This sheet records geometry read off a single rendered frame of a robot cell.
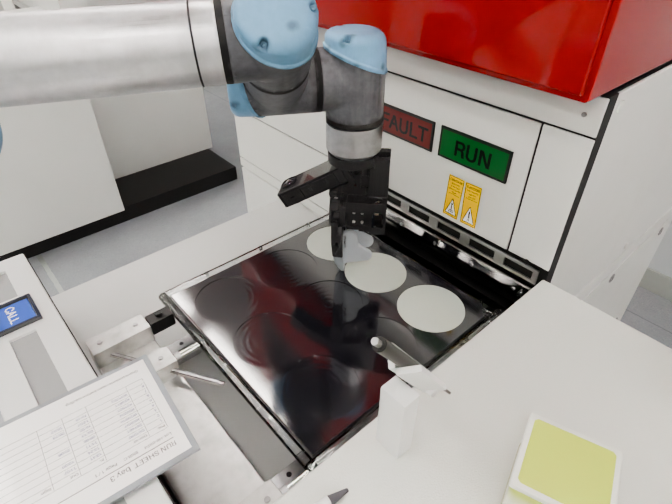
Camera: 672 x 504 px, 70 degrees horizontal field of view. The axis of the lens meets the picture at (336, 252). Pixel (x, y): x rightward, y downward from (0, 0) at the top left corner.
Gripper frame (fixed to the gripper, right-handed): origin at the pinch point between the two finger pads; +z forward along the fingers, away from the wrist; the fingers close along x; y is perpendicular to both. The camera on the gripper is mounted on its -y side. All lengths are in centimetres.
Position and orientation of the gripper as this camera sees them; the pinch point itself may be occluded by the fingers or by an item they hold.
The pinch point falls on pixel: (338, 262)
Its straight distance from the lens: 78.3
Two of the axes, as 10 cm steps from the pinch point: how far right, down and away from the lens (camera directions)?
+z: 0.0, 7.9, 6.1
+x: 1.3, -6.1, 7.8
